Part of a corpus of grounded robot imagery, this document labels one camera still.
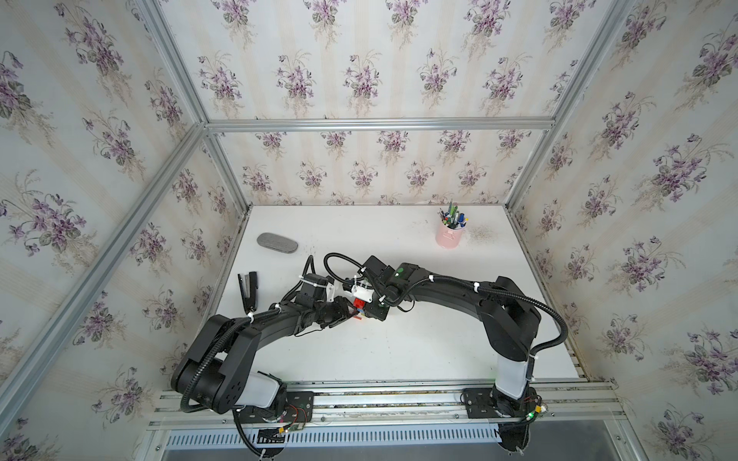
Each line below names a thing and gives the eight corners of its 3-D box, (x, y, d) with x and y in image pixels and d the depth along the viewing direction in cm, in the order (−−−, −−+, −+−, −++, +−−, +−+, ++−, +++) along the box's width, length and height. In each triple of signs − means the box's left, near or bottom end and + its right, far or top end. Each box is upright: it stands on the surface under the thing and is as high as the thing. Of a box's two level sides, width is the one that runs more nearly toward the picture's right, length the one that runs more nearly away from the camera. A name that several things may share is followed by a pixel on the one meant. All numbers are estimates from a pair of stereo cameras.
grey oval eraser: (258, 243, 110) (256, 238, 108) (265, 235, 112) (263, 230, 110) (291, 255, 106) (290, 251, 104) (298, 247, 109) (296, 242, 106)
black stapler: (242, 316, 91) (238, 311, 89) (240, 279, 100) (237, 274, 98) (259, 311, 92) (256, 306, 90) (257, 275, 101) (254, 270, 99)
